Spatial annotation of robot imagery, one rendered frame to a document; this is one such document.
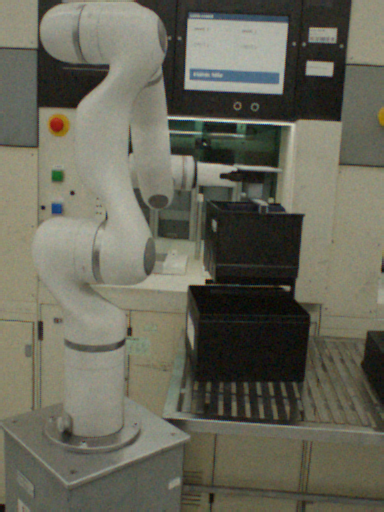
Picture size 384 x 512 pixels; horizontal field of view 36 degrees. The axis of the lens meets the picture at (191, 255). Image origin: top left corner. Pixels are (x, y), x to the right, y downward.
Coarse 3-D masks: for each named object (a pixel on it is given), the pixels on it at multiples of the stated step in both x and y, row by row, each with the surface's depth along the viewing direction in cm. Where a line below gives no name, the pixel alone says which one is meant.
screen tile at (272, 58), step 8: (240, 32) 168; (248, 32) 168; (256, 32) 168; (264, 32) 168; (272, 32) 168; (280, 32) 168; (240, 40) 169; (248, 40) 169; (256, 40) 169; (264, 40) 168; (272, 40) 168; (280, 40) 168; (272, 48) 169; (280, 48) 169; (240, 56) 170; (248, 56) 170; (256, 56) 169; (264, 56) 169; (272, 56) 169; (280, 56) 169; (240, 64) 170; (248, 64) 170; (256, 64) 170; (264, 64) 170; (272, 64) 170; (280, 64) 170
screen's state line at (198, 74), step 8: (192, 72) 171; (200, 72) 171; (208, 72) 171; (216, 72) 171; (224, 72) 171; (232, 72) 171; (240, 72) 171; (248, 72) 170; (256, 72) 170; (264, 72) 170; (200, 80) 172; (208, 80) 172; (216, 80) 171; (224, 80) 171; (232, 80) 171; (240, 80) 171; (248, 80) 171; (256, 80) 171; (264, 80) 171; (272, 80) 171
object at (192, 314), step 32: (192, 288) 168; (224, 288) 169; (256, 288) 170; (192, 320) 153; (224, 320) 142; (256, 320) 143; (288, 320) 144; (192, 352) 152; (224, 352) 144; (256, 352) 145; (288, 352) 146
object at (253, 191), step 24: (240, 168) 145; (264, 168) 144; (216, 216) 144; (240, 216) 141; (264, 216) 141; (288, 216) 142; (216, 240) 143; (240, 240) 142; (264, 240) 142; (288, 240) 143; (216, 264) 142; (240, 264) 143; (264, 264) 144; (288, 264) 144
